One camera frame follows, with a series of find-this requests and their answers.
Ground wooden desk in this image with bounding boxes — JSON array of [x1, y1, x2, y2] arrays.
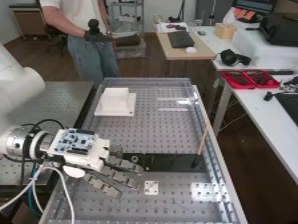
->
[[153, 22, 218, 82]]

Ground black cable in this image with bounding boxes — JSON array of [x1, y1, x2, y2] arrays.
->
[[20, 118, 66, 135]]

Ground thin stick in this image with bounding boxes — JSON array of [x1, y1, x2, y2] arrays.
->
[[195, 115, 212, 158]]

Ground wooden cabinet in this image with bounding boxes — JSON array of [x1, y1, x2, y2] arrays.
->
[[8, 3, 47, 38]]

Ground light wooden block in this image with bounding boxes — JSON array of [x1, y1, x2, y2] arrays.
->
[[214, 22, 236, 41]]

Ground small white square block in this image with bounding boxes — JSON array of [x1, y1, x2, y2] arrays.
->
[[142, 180, 161, 196]]

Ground small white box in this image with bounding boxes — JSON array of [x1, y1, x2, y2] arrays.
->
[[93, 86, 138, 117]]

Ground black handheld controller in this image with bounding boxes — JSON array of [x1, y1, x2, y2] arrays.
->
[[86, 18, 102, 36]]

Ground black plate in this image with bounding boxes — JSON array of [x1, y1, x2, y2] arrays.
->
[[119, 152, 207, 173]]

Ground red tray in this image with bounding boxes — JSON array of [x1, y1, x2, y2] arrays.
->
[[219, 69, 258, 90], [246, 69, 282, 89]]

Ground metal shelf unit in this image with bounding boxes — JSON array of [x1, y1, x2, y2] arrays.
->
[[105, 0, 146, 35]]

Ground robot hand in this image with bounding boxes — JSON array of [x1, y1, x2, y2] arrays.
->
[[45, 128, 146, 200]]

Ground person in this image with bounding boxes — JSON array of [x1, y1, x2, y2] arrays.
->
[[38, 0, 122, 83]]

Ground black keyboard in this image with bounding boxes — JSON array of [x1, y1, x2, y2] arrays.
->
[[272, 92, 298, 127], [166, 30, 196, 49]]

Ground black headphones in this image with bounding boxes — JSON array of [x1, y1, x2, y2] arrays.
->
[[218, 48, 252, 67]]

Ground white cable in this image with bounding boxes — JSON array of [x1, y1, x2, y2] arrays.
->
[[0, 166, 47, 212], [45, 165, 77, 224]]

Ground white desk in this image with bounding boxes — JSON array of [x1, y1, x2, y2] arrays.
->
[[192, 23, 298, 73], [211, 74, 298, 185]]

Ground black case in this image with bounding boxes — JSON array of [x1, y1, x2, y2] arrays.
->
[[258, 12, 298, 47]]

